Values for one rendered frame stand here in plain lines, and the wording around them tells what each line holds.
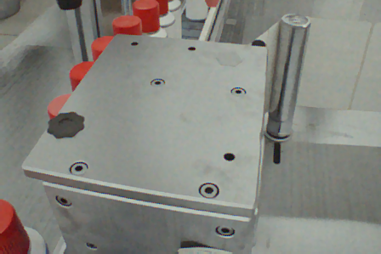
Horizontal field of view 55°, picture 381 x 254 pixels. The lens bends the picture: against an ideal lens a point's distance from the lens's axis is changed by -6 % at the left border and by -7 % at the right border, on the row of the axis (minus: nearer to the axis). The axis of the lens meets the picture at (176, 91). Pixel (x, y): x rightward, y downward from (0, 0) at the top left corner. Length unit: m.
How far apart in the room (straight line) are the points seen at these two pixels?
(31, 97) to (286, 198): 0.52
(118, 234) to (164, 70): 0.10
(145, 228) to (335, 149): 0.44
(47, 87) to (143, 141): 0.64
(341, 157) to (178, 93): 0.40
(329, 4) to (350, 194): 0.32
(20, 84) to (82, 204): 0.68
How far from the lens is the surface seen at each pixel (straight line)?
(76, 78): 0.35
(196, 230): 0.18
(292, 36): 0.49
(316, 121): 0.64
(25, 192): 0.62
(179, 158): 0.18
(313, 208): 0.51
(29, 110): 0.77
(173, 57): 0.25
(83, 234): 0.22
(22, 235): 0.27
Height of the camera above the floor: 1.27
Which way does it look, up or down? 36 degrees down
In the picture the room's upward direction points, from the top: 2 degrees counter-clockwise
